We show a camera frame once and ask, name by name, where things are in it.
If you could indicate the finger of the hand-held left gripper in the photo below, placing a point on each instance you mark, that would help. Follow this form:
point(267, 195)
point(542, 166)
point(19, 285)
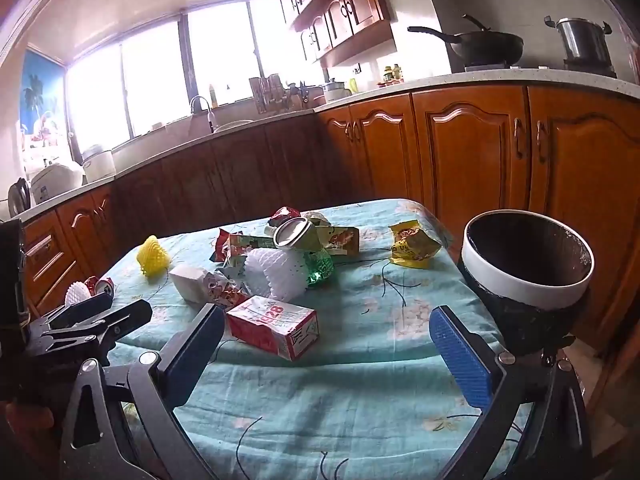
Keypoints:
point(90, 305)
point(125, 315)

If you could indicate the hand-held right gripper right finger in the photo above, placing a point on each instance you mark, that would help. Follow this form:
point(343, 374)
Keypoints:
point(460, 360)

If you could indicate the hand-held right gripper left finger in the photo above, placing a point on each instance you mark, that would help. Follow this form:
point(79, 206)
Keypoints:
point(192, 355)

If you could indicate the red and white carton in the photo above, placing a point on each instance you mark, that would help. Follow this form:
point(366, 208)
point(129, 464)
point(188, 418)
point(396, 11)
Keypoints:
point(270, 327)

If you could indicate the white rimmed trash bin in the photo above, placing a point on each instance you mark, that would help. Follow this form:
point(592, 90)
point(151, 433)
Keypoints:
point(525, 291)

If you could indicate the large white foam fruit net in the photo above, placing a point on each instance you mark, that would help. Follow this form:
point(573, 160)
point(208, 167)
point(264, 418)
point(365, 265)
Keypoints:
point(275, 270)

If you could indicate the red green snack wrapper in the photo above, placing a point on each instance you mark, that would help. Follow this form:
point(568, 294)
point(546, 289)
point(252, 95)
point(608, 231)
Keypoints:
point(240, 246)

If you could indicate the green plastic bottle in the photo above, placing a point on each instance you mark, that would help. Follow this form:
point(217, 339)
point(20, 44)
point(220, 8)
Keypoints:
point(320, 265)

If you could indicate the person's left forearm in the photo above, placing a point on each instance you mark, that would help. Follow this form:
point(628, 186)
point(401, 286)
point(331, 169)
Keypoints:
point(20, 427)

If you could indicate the small white foam net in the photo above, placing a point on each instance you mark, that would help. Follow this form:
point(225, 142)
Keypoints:
point(79, 295)

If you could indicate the red drink can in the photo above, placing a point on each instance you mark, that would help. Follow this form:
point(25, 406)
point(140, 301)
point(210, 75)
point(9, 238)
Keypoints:
point(101, 286)

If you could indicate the yellow foam fruit net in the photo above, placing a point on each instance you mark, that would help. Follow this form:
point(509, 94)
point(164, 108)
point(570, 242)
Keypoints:
point(152, 256)

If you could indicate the white paper box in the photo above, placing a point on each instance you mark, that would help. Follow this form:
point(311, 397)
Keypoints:
point(187, 282)

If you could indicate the crumpled foil wrapper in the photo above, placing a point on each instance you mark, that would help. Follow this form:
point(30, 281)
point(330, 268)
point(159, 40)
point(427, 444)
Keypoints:
point(225, 290)

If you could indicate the black plastic bag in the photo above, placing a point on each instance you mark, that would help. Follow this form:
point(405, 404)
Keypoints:
point(530, 327)

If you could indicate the black electric kettle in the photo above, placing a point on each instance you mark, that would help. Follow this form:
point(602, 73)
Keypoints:
point(19, 197)

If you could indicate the white rice cooker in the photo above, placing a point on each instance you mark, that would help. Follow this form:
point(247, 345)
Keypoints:
point(55, 180)

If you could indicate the yellow snack wrapper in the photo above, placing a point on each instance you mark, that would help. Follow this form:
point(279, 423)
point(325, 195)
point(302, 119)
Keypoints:
point(412, 246)

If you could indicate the teal floral tablecloth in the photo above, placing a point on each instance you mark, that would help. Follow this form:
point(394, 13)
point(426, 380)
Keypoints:
point(320, 400)

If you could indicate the white round cooker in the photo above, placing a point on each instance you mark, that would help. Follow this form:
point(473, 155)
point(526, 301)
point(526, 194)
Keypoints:
point(99, 165)

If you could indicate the printed snack wrapper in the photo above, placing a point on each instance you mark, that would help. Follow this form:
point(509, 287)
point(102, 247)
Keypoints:
point(342, 237)

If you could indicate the white crumpled wrapper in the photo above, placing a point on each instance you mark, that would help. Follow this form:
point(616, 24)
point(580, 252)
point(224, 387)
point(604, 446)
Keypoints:
point(315, 218)

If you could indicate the wooden base cabinets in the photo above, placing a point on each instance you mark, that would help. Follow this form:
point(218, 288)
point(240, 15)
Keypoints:
point(470, 145)

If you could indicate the chrome faucet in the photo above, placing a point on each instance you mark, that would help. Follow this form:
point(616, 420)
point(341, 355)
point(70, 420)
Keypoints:
point(200, 102)

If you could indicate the kitchen window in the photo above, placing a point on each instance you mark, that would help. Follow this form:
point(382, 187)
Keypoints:
point(150, 70)

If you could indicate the speckled kitchen countertop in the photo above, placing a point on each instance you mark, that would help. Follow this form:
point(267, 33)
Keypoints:
point(425, 85)

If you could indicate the dark kitchen utensils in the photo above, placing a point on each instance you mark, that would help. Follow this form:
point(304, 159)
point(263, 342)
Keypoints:
point(300, 94)

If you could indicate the condiment bottles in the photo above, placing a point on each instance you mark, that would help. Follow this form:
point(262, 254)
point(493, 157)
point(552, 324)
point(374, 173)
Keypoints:
point(392, 74)

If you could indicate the white lidded pot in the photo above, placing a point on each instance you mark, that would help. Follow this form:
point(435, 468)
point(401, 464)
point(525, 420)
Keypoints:
point(336, 91)

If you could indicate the black wok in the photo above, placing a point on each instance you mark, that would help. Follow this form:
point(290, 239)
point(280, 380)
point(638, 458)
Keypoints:
point(485, 45)

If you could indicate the gas stove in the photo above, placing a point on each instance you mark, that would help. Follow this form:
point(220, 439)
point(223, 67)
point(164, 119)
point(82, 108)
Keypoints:
point(590, 70)

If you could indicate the steel cooking pot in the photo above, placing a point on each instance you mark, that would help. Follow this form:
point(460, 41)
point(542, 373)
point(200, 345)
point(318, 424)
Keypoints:
point(582, 40)

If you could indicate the blue wall poster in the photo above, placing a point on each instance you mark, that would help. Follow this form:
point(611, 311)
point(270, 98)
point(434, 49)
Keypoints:
point(42, 100)

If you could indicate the wooden wall cabinets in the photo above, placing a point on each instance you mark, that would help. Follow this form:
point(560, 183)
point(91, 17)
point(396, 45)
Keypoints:
point(340, 5)

